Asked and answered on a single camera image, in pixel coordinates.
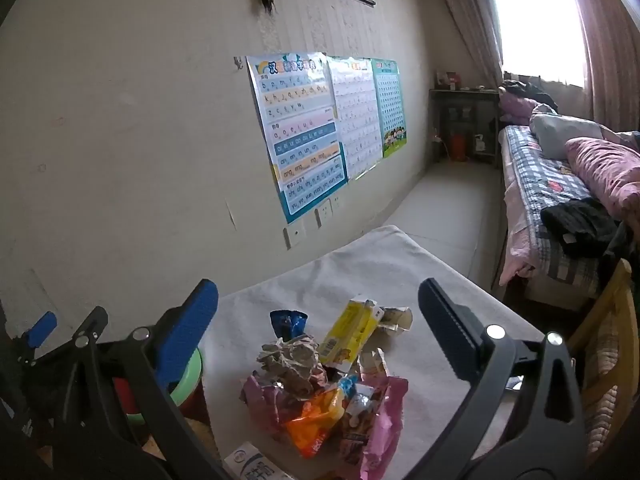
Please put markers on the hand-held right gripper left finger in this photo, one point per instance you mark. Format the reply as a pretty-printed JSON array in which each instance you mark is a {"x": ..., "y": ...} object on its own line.
[{"x": 187, "y": 332}]

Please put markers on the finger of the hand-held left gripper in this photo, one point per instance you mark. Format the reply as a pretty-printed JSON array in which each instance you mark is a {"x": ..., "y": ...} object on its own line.
[
  {"x": 97, "y": 319},
  {"x": 42, "y": 330}
]

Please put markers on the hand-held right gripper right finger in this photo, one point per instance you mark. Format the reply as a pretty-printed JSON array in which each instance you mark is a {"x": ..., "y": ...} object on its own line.
[{"x": 450, "y": 330}]

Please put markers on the red bin with green rim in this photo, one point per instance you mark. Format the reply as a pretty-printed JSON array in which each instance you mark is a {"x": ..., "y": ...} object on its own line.
[{"x": 192, "y": 380}]

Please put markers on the beige carton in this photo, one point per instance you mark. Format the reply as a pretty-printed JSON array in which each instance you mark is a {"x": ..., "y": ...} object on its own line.
[{"x": 372, "y": 362}]

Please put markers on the blue snack wrapper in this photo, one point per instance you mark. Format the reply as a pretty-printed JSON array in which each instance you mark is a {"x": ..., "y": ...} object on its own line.
[{"x": 289, "y": 322}]

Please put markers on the mauve snack wrapper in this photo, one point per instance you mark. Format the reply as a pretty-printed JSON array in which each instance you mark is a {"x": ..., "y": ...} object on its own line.
[{"x": 260, "y": 405}]

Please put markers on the yellow drink carton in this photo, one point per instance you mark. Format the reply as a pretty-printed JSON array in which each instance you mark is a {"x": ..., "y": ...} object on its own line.
[{"x": 347, "y": 335}]

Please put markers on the pink snack wrapper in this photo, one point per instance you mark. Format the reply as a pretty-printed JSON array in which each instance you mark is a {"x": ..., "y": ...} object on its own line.
[{"x": 385, "y": 410}]

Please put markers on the grey paper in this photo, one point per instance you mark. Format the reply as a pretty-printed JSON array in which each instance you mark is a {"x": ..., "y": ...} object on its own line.
[{"x": 290, "y": 365}]

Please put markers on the small white blue wrapper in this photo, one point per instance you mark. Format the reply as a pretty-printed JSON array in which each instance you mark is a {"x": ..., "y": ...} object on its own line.
[{"x": 356, "y": 407}]

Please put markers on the white milk carton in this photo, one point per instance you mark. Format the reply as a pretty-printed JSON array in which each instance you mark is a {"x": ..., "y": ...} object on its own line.
[{"x": 250, "y": 462}]

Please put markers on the orange snack wrapper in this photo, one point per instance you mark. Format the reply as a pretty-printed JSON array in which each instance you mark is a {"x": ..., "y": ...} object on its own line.
[{"x": 312, "y": 425}]

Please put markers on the white table cloth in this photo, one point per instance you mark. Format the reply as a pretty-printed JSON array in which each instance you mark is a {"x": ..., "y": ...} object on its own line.
[{"x": 350, "y": 270}]

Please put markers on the wooden chair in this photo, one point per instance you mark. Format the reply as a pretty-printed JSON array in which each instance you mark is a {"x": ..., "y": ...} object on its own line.
[{"x": 612, "y": 310}]

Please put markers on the patterned chair cushion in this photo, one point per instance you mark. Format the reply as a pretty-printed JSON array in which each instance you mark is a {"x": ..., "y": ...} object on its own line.
[{"x": 605, "y": 385}]

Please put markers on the bed with plaid sheet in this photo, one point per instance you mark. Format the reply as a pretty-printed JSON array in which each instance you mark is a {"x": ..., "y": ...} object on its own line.
[{"x": 530, "y": 185}]

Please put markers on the black garment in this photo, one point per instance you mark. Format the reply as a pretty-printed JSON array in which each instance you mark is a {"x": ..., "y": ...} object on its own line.
[{"x": 580, "y": 225}]

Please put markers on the orange container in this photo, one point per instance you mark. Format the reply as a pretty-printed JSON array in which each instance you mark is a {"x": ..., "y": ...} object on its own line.
[{"x": 457, "y": 146}]

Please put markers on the small white appliance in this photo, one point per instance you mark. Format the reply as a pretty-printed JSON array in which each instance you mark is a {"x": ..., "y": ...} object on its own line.
[{"x": 479, "y": 142}]

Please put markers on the dark storage shelf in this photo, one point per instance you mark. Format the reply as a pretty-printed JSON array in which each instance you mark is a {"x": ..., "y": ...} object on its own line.
[{"x": 465, "y": 110}]

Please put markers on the light blue blanket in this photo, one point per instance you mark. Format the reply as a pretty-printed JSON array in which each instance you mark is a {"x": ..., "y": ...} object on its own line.
[{"x": 555, "y": 135}]

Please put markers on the pink floral quilt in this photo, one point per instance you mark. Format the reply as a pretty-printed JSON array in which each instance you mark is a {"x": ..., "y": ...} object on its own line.
[{"x": 605, "y": 170}]

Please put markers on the purple pillow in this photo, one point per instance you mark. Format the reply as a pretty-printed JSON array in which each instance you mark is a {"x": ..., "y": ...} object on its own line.
[{"x": 517, "y": 107}]

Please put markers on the red white small boxes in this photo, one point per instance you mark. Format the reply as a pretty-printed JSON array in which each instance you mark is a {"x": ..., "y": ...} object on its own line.
[{"x": 447, "y": 79}]

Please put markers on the black clothes pile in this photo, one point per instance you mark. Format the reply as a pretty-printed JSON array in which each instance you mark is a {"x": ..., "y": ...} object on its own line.
[{"x": 535, "y": 92}]

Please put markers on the pink patterned curtain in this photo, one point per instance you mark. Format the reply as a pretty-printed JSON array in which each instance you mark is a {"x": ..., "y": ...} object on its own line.
[
  {"x": 610, "y": 35},
  {"x": 465, "y": 10}
]

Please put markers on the bright window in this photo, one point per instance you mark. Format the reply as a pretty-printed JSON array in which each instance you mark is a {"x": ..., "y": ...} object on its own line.
[{"x": 535, "y": 20}]

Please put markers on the white wall socket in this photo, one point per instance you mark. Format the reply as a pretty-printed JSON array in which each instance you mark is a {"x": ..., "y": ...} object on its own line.
[
  {"x": 295, "y": 235},
  {"x": 325, "y": 211},
  {"x": 337, "y": 202}
]

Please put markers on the blue alphabet wall poster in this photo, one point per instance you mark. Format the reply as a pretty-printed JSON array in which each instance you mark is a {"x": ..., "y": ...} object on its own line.
[{"x": 300, "y": 135}]

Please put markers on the green chart wall poster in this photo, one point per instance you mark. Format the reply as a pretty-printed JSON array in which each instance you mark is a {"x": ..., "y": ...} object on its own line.
[{"x": 390, "y": 105}]

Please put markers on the white chart wall poster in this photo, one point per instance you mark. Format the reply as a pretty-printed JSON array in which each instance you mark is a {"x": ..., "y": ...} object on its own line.
[{"x": 357, "y": 115}]

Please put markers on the metal wall hook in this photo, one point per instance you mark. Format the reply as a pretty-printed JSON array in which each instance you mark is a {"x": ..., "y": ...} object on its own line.
[{"x": 239, "y": 64}]

